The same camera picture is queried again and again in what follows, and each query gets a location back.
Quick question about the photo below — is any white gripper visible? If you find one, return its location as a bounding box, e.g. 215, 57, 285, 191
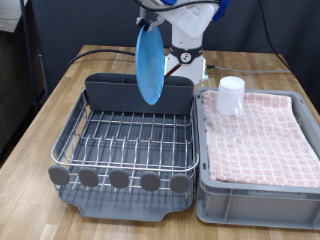
135, 0, 219, 42

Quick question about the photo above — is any blue plastic plate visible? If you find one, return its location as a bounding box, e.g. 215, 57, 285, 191
135, 23, 166, 106

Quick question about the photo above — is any brown wooden spoon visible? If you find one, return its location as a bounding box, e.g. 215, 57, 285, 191
163, 63, 183, 80

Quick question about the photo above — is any white plastic mug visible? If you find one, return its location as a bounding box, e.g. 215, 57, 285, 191
216, 75, 247, 118

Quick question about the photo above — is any grey dish drying rack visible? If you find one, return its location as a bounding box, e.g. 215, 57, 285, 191
54, 89, 198, 223

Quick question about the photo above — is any black backdrop curtain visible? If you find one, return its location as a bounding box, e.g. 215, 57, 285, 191
29, 0, 320, 98

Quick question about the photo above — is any dark grey cutlery holder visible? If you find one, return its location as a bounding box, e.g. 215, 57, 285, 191
84, 72, 195, 116

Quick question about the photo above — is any black metal pole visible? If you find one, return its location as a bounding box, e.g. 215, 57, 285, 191
19, 0, 40, 113

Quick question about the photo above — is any dark cabinet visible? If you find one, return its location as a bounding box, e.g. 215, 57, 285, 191
0, 0, 38, 158

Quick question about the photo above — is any pink checkered towel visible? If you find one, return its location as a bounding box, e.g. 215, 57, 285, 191
200, 89, 320, 189

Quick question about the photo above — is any grey plastic crate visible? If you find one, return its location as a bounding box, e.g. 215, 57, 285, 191
194, 86, 320, 230

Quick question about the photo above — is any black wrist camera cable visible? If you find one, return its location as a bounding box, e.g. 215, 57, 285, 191
133, 0, 223, 14

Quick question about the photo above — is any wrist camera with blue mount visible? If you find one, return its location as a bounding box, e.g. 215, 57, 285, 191
139, 0, 178, 9

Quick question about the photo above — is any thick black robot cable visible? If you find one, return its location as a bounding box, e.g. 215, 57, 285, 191
66, 46, 172, 68

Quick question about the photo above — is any blue cable clip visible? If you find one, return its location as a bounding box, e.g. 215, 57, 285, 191
211, 0, 232, 23

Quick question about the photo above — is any grey cable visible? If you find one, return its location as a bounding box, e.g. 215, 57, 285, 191
205, 64, 294, 75

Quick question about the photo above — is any thin black hanging cable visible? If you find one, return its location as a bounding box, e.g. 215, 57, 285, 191
258, 0, 296, 74

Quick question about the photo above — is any metal wire dish rack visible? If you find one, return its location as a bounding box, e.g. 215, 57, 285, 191
47, 89, 200, 196

